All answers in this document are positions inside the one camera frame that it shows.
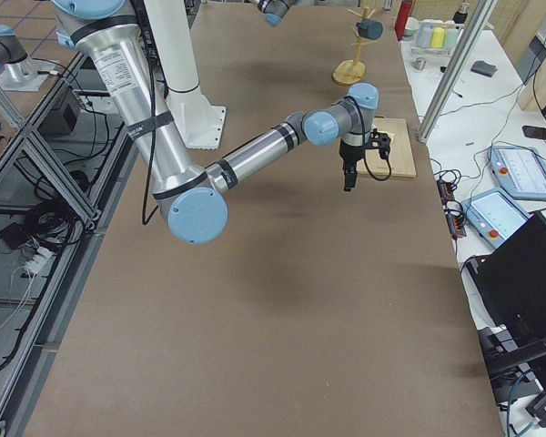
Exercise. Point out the red cylinder bottle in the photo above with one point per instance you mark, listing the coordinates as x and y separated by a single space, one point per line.
403 15

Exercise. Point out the grey cup on tray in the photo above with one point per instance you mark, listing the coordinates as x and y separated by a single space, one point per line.
451 37

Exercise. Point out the blue teach pendant tablet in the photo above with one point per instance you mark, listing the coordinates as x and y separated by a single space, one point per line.
520 171
495 215

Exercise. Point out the small metal cup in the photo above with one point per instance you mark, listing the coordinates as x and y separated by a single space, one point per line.
419 63

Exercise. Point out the wooden cup storage rack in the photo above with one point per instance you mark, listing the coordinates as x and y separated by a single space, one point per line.
350 71

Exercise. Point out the small black square pad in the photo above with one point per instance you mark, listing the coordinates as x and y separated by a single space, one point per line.
482 68

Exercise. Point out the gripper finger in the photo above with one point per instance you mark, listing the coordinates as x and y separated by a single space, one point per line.
350 178

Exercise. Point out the dark blue mug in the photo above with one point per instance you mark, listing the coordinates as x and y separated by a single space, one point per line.
369 29

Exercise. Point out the yellow cup on tray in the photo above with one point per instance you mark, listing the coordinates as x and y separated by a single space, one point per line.
437 38

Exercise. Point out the black monitor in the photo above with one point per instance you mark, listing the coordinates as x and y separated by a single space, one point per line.
512 284

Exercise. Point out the aluminium frame post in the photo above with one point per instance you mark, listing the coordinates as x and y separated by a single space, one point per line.
467 41

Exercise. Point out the wooden cutting board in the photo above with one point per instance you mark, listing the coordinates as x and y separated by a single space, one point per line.
400 157

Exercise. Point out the light blue cup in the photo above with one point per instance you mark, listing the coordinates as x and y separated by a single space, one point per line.
424 36

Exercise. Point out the black smartphone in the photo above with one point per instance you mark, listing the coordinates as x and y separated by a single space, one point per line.
534 132

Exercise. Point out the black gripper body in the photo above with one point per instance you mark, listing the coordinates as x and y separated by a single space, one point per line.
349 157

